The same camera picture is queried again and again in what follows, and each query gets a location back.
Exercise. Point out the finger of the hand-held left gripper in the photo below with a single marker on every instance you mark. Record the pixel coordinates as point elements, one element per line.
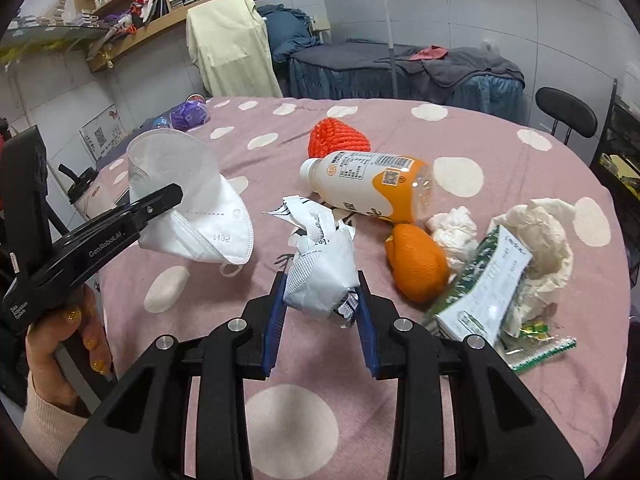
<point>152,205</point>

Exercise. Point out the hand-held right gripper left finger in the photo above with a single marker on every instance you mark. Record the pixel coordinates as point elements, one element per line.
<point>275,325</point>

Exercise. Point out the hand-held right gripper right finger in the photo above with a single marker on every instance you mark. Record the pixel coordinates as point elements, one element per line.
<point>367,345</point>

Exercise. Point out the white face mask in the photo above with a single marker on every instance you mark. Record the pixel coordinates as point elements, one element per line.
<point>210,220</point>

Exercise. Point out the white printed wrapper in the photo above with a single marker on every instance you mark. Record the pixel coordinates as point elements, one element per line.
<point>320,265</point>

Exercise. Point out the white tissue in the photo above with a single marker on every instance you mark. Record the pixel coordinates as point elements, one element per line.
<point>452,235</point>

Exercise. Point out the plastic bottle with orange label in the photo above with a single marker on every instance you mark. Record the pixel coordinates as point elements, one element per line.
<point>370,180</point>

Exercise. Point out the red foam net sleeve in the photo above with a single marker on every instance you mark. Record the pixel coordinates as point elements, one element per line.
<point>337,135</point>

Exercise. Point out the large cream paper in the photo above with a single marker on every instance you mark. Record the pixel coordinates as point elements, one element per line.
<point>545,240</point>

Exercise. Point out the person's left forearm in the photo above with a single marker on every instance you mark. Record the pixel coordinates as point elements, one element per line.
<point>47,435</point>

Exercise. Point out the person's left hand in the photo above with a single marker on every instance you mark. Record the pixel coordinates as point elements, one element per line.
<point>60,355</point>

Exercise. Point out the cup with black straw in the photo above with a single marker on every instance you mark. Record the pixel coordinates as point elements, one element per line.
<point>82,190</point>

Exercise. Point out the orange fruit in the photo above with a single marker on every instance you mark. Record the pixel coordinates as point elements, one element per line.
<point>417,265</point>

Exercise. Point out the purple plastic bag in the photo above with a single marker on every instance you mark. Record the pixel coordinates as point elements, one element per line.
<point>189,115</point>

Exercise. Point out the pink polka dot tablecloth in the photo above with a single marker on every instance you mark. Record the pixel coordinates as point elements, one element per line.
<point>300,425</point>

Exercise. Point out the green and white packet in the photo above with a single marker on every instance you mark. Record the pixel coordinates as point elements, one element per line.
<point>480,295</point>

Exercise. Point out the green clear candy wrapper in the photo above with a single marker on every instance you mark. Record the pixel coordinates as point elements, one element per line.
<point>542,352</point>

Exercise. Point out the chair with cream cloth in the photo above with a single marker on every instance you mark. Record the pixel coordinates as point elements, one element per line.
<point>235,50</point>

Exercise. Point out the blue cloth pile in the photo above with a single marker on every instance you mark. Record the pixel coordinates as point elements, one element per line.
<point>285,30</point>

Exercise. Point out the massage bed with blue cover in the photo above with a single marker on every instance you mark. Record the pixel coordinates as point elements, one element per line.
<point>350,80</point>

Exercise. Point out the grey blanket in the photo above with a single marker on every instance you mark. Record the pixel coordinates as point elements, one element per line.
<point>465,67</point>

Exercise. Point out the white floor lamp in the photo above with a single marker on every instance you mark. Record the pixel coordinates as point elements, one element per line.
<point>392,35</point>

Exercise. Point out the red cloth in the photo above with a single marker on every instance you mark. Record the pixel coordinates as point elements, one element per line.
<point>430,53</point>

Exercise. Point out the black round chair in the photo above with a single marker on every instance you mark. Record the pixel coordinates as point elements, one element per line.
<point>567,110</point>

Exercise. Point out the wooden wall shelf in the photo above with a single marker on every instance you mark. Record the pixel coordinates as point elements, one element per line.
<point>160,25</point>

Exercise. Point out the glass wall shelf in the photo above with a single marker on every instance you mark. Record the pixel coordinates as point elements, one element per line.
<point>50,35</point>

